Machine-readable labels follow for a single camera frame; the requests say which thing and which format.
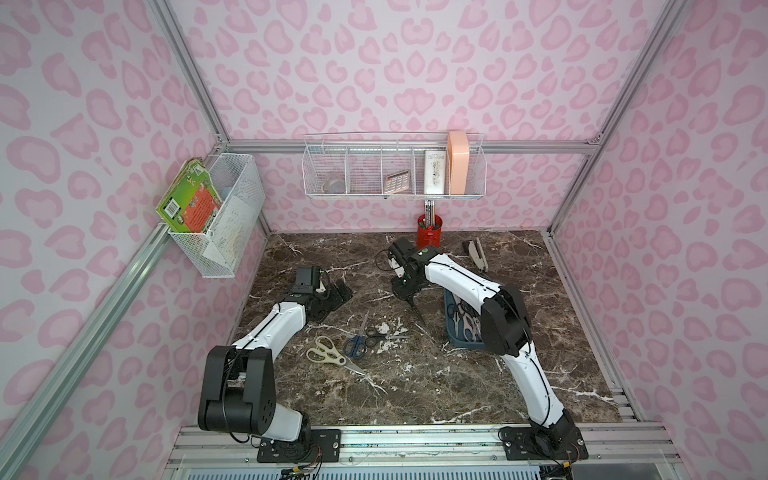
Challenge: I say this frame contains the pink handled scissors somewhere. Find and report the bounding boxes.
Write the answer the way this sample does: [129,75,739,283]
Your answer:
[461,313,482,343]

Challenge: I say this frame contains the large black scissors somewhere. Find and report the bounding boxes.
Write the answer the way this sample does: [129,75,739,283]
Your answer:
[392,278,427,332]

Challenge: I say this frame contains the medium black scissors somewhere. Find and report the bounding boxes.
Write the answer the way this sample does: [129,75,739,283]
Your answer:
[449,300,474,342]

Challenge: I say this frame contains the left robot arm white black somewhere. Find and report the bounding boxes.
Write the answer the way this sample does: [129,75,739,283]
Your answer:
[197,280,353,442]

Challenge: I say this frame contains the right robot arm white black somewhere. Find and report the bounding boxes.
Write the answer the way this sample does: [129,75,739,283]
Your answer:
[387,237,582,459]

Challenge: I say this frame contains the teal storage box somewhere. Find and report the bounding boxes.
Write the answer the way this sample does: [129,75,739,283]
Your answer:
[444,289,485,350]

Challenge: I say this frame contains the white patterned box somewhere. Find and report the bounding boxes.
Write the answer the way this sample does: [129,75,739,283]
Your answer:
[423,150,447,195]

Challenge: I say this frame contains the pink box on shelf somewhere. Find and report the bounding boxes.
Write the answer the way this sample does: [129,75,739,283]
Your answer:
[447,130,470,195]

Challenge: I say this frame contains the red pen holder cup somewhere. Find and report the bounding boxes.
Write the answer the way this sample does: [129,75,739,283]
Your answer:
[417,215,443,249]

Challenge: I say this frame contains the grey stapler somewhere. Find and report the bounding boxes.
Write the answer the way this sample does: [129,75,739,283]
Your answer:
[462,238,489,273]

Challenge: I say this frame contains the small calculator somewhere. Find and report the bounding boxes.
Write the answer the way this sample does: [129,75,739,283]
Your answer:
[382,170,411,195]

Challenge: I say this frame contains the tape roll on shelf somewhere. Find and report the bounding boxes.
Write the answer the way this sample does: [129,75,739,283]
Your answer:
[321,173,346,195]

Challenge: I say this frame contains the white paper in basket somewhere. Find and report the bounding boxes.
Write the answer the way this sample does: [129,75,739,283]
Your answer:
[202,195,254,272]

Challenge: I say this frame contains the white mesh side basket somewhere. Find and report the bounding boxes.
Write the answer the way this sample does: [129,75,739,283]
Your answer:
[156,153,266,278]

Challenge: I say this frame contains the green red booklet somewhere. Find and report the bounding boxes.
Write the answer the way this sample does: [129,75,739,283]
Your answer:
[155,158,223,234]

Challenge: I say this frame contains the cream handled scissors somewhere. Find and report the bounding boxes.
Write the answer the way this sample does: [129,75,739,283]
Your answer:
[305,336,387,394]

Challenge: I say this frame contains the blue handled scissors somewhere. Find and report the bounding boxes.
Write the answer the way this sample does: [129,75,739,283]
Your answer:
[343,315,387,360]

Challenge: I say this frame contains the white wire shelf basket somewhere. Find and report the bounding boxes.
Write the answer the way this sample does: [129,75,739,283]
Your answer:
[302,132,487,200]

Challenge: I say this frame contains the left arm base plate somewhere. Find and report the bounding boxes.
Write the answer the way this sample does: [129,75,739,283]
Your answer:
[256,428,342,464]

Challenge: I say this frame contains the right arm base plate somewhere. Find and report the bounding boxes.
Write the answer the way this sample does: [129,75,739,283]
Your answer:
[498,425,590,463]

